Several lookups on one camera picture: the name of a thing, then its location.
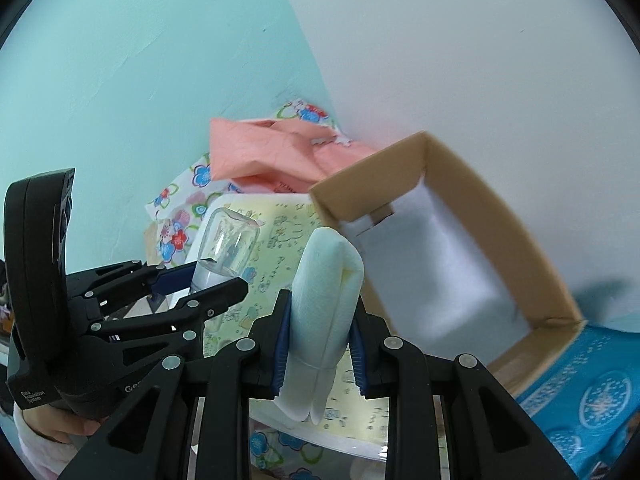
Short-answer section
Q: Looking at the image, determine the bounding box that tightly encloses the pink fuzzy sleeve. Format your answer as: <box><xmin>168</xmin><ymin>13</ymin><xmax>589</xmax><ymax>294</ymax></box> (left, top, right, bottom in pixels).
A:
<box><xmin>13</xmin><ymin>405</ymin><xmax>77</xmax><ymax>480</ymax></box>

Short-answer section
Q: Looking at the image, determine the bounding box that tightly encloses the pink paper bag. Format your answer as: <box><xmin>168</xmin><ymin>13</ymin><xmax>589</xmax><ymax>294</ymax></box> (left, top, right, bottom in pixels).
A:
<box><xmin>209</xmin><ymin>118</ymin><xmax>374</xmax><ymax>193</ymax></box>

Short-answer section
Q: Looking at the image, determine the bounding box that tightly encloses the brown cardboard box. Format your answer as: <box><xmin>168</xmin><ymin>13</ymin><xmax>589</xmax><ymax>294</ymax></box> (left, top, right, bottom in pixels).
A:
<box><xmin>310</xmin><ymin>132</ymin><xmax>585</xmax><ymax>396</ymax></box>

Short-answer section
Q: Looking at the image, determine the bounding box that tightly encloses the yellow cartoon tray table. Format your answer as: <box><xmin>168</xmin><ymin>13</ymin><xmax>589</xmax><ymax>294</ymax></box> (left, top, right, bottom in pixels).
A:
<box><xmin>186</xmin><ymin>192</ymin><xmax>390</xmax><ymax>462</ymax></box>

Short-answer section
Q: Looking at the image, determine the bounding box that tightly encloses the left hand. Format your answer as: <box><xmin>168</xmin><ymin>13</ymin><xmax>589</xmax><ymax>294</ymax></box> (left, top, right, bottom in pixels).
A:
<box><xmin>23</xmin><ymin>405</ymin><xmax>101</xmax><ymax>444</ymax></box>

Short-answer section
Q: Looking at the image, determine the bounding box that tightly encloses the white cloth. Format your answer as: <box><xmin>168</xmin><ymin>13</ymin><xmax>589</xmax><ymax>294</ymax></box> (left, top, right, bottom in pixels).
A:
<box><xmin>274</xmin><ymin>228</ymin><xmax>364</xmax><ymax>425</ymax></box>

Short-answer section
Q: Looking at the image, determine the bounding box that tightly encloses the floral patterned cloth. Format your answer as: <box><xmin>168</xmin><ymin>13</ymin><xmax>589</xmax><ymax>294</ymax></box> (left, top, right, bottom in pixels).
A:
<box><xmin>143</xmin><ymin>99</ymin><xmax>347</xmax><ymax>266</ymax></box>

